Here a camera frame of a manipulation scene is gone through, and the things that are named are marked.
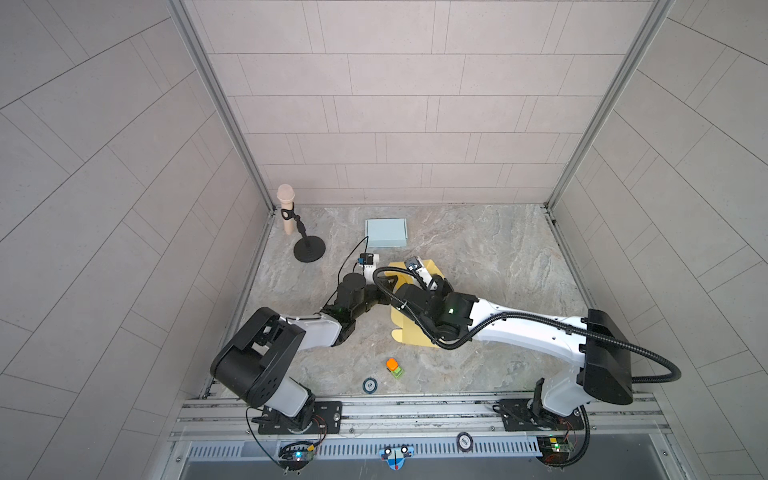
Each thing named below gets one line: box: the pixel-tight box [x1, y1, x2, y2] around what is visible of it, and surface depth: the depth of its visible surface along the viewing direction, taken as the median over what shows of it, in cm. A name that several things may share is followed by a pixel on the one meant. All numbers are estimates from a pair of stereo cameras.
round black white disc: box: [456, 431, 474, 453], surface depth 69 cm
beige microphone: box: [277, 183, 295, 235], surface depth 86 cm
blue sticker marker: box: [379, 444, 415, 471], surface depth 67 cm
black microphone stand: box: [281, 202, 326, 263], surface depth 103 cm
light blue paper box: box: [365, 218, 408, 248], surface depth 107 cm
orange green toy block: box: [385, 358, 404, 379], surface depth 79 cm
